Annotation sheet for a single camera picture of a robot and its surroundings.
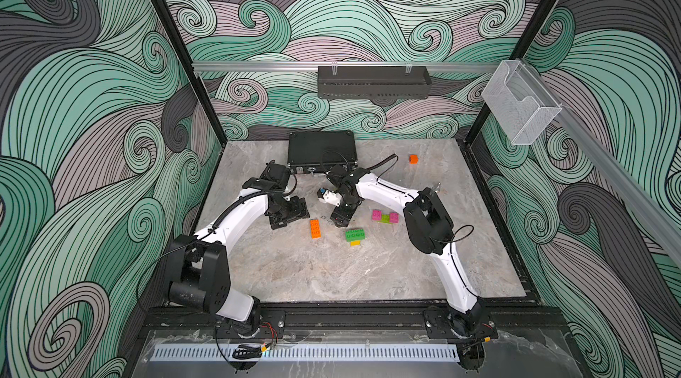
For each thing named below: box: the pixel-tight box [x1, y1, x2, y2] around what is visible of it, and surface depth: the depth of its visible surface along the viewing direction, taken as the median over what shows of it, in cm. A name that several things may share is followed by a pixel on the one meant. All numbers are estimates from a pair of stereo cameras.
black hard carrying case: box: [287, 130, 359, 174], surface depth 118 cm
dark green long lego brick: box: [345, 228, 367, 243], surface depth 87 cm
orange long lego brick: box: [309, 218, 321, 239], surface depth 94 cm
